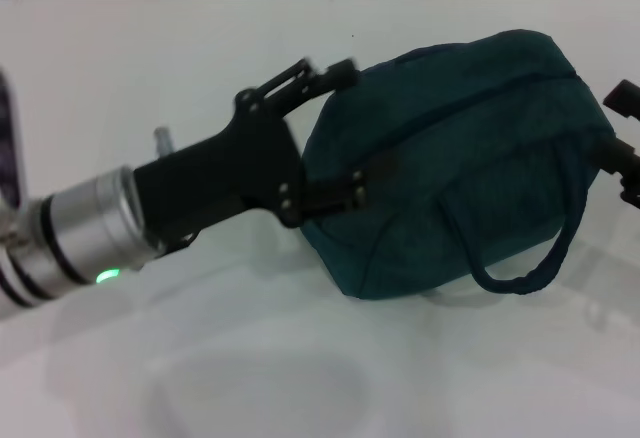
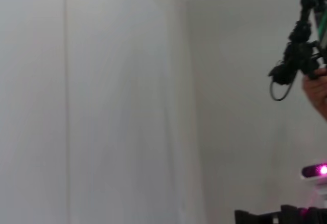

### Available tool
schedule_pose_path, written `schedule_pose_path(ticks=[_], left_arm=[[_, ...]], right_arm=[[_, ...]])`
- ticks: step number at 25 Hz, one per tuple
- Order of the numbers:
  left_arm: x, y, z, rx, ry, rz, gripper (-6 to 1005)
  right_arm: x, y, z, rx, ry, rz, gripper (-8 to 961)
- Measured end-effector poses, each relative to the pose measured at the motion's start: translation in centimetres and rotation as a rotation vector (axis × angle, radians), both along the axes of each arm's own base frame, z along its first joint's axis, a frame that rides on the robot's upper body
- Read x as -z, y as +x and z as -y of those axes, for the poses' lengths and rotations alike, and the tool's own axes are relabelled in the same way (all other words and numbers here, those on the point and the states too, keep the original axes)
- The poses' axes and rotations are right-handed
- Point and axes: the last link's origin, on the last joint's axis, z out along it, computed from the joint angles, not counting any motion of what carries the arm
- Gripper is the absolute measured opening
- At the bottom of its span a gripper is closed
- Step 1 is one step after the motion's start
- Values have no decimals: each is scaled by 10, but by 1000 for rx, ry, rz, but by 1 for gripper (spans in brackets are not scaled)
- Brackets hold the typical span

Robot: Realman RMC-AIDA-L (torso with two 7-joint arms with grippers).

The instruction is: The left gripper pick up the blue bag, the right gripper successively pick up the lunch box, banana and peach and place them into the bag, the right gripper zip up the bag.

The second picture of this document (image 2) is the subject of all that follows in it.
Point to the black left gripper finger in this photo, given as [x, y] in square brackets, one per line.
[301, 216]
[253, 217]

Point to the bare person hand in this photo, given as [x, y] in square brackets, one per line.
[316, 93]

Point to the dark cylindrical object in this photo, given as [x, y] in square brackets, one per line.
[314, 171]

